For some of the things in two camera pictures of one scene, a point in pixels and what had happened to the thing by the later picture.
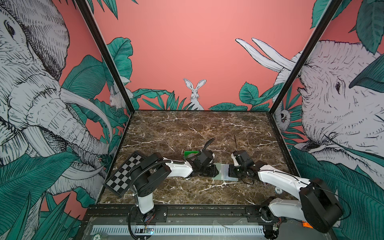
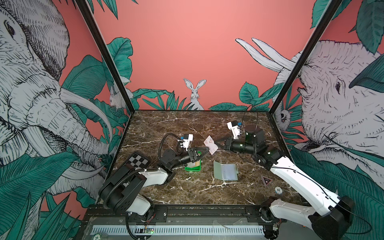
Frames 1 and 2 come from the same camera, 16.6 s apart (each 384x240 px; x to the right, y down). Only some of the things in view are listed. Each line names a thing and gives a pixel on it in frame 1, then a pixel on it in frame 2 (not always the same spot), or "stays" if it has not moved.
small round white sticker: x=278 y=190 stays
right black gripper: x=231 y=171 to x=231 y=143
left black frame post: x=84 y=8 stays
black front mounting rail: x=180 y=214 stays
